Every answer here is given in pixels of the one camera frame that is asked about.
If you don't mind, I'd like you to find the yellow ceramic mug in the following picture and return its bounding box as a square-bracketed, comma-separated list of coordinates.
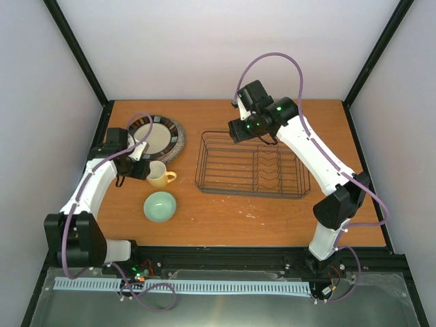
[146, 161, 177, 189]

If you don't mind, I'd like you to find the light green ceramic bowl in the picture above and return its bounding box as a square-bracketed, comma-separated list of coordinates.
[143, 191, 176, 223]

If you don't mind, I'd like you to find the black wire dish rack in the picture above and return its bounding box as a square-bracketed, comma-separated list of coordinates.
[195, 131, 311, 200]

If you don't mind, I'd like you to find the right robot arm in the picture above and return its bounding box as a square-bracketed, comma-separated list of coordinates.
[228, 80, 369, 272]

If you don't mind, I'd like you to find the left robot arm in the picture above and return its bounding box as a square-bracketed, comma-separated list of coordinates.
[44, 127, 150, 275]

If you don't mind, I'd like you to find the striped brown dinner plate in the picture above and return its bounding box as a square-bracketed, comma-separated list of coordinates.
[128, 115, 178, 161]

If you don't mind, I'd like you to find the grey speckled plate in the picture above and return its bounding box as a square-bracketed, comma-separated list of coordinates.
[157, 119, 187, 164]

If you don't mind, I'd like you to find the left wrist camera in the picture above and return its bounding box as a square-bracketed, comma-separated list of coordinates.
[127, 141, 149, 161]

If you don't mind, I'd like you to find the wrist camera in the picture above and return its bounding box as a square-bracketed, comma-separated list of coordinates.
[127, 141, 149, 161]
[232, 97, 251, 121]

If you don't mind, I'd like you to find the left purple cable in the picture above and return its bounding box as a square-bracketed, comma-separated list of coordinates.
[61, 112, 154, 280]

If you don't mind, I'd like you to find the purple cable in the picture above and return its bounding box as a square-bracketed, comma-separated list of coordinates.
[61, 112, 154, 280]
[234, 51, 390, 304]

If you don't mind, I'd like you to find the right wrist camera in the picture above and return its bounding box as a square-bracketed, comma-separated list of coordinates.
[232, 97, 251, 121]

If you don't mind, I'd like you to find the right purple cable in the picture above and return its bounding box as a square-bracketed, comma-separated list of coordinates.
[234, 51, 390, 304]

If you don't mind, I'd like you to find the light blue cable duct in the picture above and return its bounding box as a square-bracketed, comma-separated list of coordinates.
[52, 277, 311, 297]

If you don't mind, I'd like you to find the black aluminium frame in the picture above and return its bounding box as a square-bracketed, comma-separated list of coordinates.
[21, 1, 429, 326]

